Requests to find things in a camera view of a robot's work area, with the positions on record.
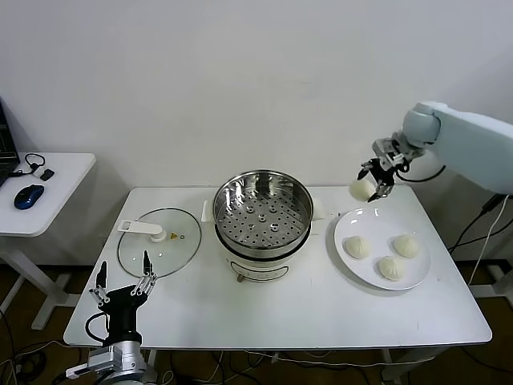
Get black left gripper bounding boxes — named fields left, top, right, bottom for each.
left=88, top=249, right=158, bottom=346

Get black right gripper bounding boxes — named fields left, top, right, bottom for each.
left=357, top=157, right=398, bottom=203

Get white steamed baozi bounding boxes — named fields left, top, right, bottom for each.
left=376, top=256, right=407, bottom=281
left=391, top=234, right=422, bottom=258
left=342, top=235, right=372, bottom=260
left=349, top=179, right=378, bottom=202

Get stainless steel steamer basket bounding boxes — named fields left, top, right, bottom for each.
left=212, top=170, right=315, bottom=257

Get white round plate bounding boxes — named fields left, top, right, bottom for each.
left=333, top=207, right=433, bottom=291

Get white side table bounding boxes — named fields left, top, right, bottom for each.
left=0, top=152, right=97, bottom=330

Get black power adapter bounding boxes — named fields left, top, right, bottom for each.
left=480, top=194, right=502, bottom=216

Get blue computer mouse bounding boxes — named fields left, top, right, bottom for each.
left=14, top=184, right=46, bottom=210

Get white electric cooker pot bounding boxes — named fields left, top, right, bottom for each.
left=201, top=199, right=326, bottom=285

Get black laptop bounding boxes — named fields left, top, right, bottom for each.
left=0, top=97, right=21, bottom=188

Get white work table underframe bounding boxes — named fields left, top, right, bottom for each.
left=380, top=347, right=450, bottom=382

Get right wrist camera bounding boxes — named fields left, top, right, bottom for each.
left=371, top=135, right=406, bottom=165

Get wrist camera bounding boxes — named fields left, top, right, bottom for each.
left=371, top=135, right=406, bottom=165
left=66, top=363, right=97, bottom=380

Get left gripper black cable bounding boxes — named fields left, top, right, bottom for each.
left=85, top=312, right=111, bottom=346

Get glass lid white handle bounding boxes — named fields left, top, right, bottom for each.
left=117, top=207, right=202, bottom=280

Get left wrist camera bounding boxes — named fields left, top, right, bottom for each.
left=66, top=363, right=97, bottom=380

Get black hanging cable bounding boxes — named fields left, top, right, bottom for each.
left=447, top=208, right=504, bottom=256

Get white floor cable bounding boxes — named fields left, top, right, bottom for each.
left=160, top=349, right=386, bottom=385

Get black floor cables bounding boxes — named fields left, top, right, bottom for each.
left=0, top=310, right=97, bottom=385

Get white hanging cable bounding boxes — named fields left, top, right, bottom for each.
left=467, top=196, right=508, bottom=286

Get black looped thin cable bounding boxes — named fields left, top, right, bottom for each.
left=10, top=153, right=48, bottom=178

